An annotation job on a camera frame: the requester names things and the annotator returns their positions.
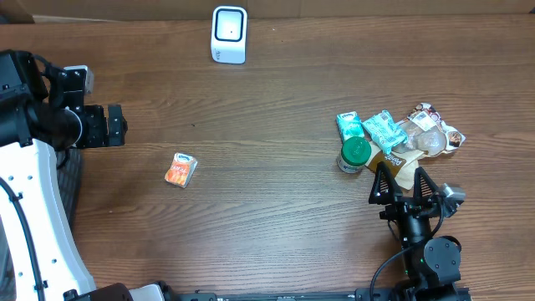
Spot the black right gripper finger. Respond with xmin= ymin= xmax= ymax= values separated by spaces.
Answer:
xmin=413 ymin=167 xmax=439 ymax=202
xmin=369 ymin=162 xmax=403 ymax=205

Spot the green lid jar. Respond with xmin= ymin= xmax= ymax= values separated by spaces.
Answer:
xmin=336 ymin=136 xmax=371 ymax=174

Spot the brown snack bag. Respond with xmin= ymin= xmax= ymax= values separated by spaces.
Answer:
xmin=366 ymin=103 xmax=466 ymax=190

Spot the mint green wipes packet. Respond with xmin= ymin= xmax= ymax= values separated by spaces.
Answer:
xmin=363 ymin=110 xmax=409 ymax=155

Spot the teal candy packet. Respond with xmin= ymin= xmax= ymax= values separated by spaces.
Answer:
xmin=336 ymin=111 xmax=364 ymax=142

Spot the orange tissue packet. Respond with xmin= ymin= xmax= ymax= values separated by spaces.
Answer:
xmin=164 ymin=152 xmax=198 ymax=188

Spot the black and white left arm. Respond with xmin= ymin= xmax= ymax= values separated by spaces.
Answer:
xmin=1 ymin=49 xmax=172 ymax=301

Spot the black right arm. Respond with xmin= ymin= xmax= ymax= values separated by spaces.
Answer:
xmin=358 ymin=162 xmax=471 ymax=301

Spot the white barcode scanner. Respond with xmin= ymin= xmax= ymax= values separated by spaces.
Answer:
xmin=211 ymin=5 xmax=248 ymax=64

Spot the grey mesh basket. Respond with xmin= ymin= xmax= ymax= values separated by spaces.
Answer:
xmin=56 ymin=149 xmax=83 ymax=229

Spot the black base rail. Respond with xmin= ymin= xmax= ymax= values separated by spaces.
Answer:
xmin=163 ymin=288 xmax=397 ymax=301

